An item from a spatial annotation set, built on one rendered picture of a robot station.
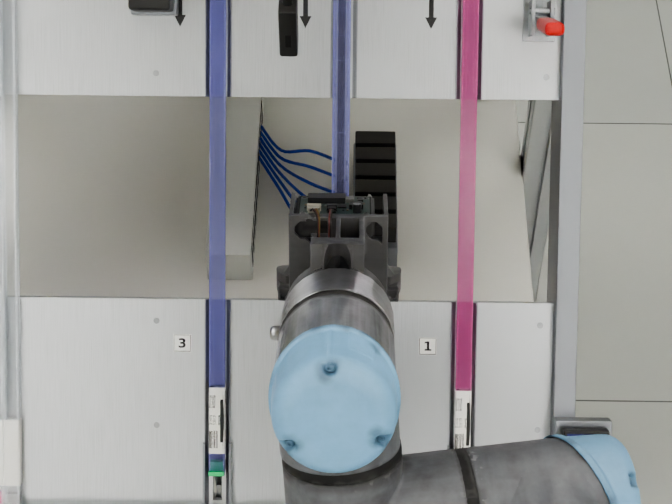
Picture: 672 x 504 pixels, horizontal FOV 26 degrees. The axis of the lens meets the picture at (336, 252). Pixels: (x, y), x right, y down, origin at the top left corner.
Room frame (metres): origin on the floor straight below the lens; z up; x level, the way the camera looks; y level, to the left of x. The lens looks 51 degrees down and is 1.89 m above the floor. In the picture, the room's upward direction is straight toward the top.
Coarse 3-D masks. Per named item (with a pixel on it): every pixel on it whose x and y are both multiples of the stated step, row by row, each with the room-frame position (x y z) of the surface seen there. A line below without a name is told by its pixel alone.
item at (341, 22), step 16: (336, 0) 0.88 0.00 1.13; (336, 16) 0.87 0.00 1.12; (336, 32) 0.86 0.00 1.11; (336, 48) 0.85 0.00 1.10; (336, 64) 0.85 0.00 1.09; (336, 80) 0.84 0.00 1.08; (336, 96) 0.83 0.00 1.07; (336, 112) 0.82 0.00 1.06; (336, 128) 0.81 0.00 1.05; (336, 144) 0.80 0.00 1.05; (336, 160) 0.79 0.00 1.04; (336, 176) 0.78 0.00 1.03; (336, 192) 0.77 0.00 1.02
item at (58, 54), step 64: (64, 0) 0.98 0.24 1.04; (192, 0) 0.98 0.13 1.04; (256, 0) 0.98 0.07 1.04; (320, 0) 0.98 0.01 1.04; (384, 0) 0.98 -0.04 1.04; (448, 0) 0.98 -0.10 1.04; (512, 0) 0.98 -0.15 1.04; (64, 64) 0.94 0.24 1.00; (128, 64) 0.94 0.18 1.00; (192, 64) 0.94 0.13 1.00; (256, 64) 0.94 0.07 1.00; (320, 64) 0.94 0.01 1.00; (384, 64) 0.94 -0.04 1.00; (448, 64) 0.94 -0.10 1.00; (512, 64) 0.94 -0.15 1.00
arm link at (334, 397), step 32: (288, 320) 0.55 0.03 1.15; (320, 320) 0.53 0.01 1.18; (352, 320) 0.53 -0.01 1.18; (384, 320) 0.55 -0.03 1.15; (288, 352) 0.50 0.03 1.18; (320, 352) 0.49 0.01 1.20; (352, 352) 0.49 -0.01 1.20; (384, 352) 0.50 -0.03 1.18; (288, 384) 0.47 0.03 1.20; (320, 384) 0.47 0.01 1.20; (352, 384) 0.47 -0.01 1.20; (384, 384) 0.47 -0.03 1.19; (288, 416) 0.46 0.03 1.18; (320, 416) 0.46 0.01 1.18; (352, 416) 0.46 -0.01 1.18; (384, 416) 0.46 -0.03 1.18; (288, 448) 0.45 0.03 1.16; (320, 448) 0.45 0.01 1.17; (352, 448) 0.45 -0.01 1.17; (384, 448) 0.45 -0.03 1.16
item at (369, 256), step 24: (312, 216) 0.66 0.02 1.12; (336, 216) 0.67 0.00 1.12; (360, 216) 0.67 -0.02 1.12; (384, 216) 0.67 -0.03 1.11; (312, 240) 0.62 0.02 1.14; (336, 240) 0.62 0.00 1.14; (360, 240) 0.62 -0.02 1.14; (384, 240) 0.66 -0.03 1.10; (312, 264) 0.61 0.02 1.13; (336, 264) 0.62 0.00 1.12; (360, 264) 0.61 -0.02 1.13; (384, 264) 0.65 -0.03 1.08; (384, 288) 0.64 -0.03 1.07
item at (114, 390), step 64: (64, 320) 0.78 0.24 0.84; (128, 320) 0.78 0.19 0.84; (192, 320) 0.78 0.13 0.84; (256, 320) 0.78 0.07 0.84; (448, 320) 0.78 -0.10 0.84; (512, 320) 0.78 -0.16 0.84; (64, 384) 0.74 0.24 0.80; (128, 384) 0.74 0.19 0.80; (192, 384) 0.74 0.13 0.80; (256, 384) 0.74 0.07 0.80; (448, 384) 0.74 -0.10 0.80; (512, 384) 0.74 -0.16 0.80; (64, 448) 0.70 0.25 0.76; (128, 448) 0.70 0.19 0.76; (192, 448) 0.70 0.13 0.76; (256, 448) 0.70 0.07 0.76; (448, 448) 0.69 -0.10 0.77
